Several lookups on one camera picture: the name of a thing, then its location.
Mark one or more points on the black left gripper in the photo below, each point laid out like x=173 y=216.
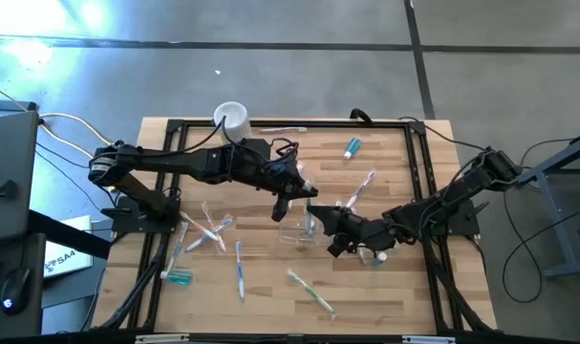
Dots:
x=280 y=210

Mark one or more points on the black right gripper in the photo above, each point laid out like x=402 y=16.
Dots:
x=336 y=251

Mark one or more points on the purple toothbrush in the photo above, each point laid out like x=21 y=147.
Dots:
x=299 y=171
x=361 y=188

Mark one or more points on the blue toothbrush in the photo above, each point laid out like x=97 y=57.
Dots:
x=208 y=234
x=177 y=248
x=240 y=270

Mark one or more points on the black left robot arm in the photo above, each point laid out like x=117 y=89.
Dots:
x=184 y=162

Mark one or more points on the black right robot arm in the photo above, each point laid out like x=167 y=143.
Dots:
x=461 y=191

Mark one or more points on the clear acrylic organizer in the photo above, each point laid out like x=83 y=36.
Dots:
x=289 y=234

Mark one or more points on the black hook clamp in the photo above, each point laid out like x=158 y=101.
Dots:
x=361 y=114

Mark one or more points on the white wipes canister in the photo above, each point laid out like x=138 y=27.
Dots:
x=232 y=122

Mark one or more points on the silver aluminium bar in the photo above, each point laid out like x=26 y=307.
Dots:
x=163 y=338
x=428 y=339

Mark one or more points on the white printed box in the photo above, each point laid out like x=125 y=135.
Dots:
x=70 y=248

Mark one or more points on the blue grey metal stand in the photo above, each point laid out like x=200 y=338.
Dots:
x=569 y=154

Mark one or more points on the black side desk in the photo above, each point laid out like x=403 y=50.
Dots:
x=12 y=248

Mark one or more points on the black computer tower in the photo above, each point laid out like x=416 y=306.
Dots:
x=7 y=153

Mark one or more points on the black computer mouse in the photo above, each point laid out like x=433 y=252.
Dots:
x=15 y=291

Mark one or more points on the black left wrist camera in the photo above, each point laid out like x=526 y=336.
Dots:
x=280 y=172

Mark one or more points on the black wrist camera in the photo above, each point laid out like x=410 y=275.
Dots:
x=366 y=229
x=280 y=172

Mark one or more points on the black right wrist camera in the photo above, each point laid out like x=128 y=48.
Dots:
x=366 y=229

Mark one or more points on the black aluminium rig frame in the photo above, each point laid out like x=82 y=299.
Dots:
x=390 y=124

